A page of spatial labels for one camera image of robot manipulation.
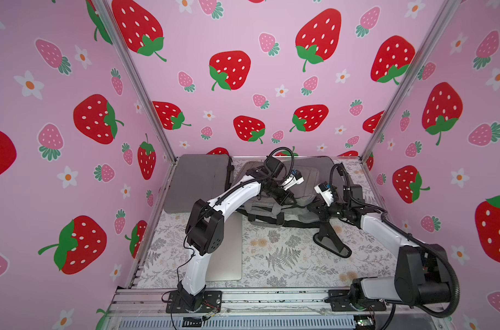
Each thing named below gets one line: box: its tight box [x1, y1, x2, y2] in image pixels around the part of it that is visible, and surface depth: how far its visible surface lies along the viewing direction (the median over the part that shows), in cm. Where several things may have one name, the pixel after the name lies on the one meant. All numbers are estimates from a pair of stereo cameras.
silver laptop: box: [206, 211, 244, 282], surface depth 88 cm
